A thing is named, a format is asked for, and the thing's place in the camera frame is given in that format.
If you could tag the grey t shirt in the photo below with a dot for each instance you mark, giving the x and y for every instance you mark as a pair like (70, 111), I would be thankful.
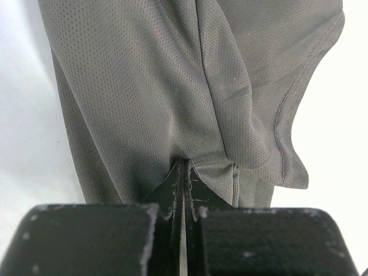
(143, 84)

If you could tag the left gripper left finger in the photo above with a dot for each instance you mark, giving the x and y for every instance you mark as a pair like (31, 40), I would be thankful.
(136, 239)

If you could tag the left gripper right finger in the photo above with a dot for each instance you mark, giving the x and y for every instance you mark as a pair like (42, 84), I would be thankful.
(223, 240)

